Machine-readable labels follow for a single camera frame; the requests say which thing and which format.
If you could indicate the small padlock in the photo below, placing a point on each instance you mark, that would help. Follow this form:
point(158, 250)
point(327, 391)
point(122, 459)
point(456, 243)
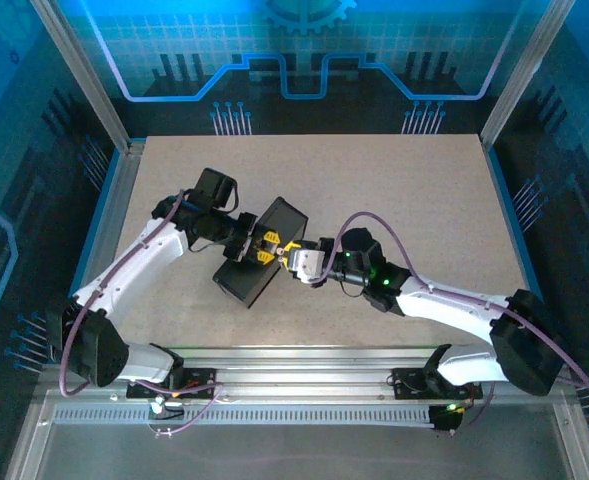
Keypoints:
point(268, 246)

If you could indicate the black box with painted lid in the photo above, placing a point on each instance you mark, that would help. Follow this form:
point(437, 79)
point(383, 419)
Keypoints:
point(284, 220)

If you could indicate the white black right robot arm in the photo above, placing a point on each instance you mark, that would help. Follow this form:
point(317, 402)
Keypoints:
point(449, 307)

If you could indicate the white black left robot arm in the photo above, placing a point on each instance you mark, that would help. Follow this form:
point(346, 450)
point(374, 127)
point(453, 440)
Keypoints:
point(134, 260)

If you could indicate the small black controller board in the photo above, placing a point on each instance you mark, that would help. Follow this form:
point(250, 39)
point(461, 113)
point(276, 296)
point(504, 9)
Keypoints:
point(446, 417)

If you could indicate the aluminium front rail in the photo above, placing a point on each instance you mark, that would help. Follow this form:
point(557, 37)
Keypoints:
point(299, 370)

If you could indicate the aluminium side rail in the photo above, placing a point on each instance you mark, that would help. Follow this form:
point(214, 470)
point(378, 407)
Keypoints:
point(109, 210)

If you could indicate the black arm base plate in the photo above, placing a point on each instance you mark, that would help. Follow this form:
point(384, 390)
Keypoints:
point(409, 382)
point(199, 382)

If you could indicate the aluminium frame post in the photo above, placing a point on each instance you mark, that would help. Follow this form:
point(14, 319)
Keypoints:
point(524, 75)
point(81, 75)

